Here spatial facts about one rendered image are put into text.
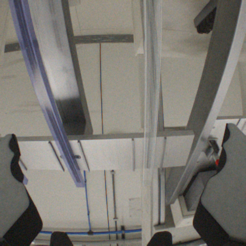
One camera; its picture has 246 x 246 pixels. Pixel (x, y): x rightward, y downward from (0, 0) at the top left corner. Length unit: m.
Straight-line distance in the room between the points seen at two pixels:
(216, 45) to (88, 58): 1.89
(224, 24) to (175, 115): 1.89
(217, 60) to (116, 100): 1.77
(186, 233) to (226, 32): 0.58
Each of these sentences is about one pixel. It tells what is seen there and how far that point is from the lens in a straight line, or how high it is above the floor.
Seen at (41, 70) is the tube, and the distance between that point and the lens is 0.20.
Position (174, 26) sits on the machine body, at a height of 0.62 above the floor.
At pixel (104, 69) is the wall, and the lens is 2.11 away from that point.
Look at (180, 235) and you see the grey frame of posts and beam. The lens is 0.69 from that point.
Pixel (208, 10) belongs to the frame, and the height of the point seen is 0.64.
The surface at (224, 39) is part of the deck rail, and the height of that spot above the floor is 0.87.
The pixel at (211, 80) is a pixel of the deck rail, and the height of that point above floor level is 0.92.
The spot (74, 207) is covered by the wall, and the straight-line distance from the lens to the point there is 2.22.
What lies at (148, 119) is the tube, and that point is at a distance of 0.22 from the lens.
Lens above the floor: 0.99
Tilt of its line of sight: 1 degrees down
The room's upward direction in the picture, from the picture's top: 177 degrees clockwise
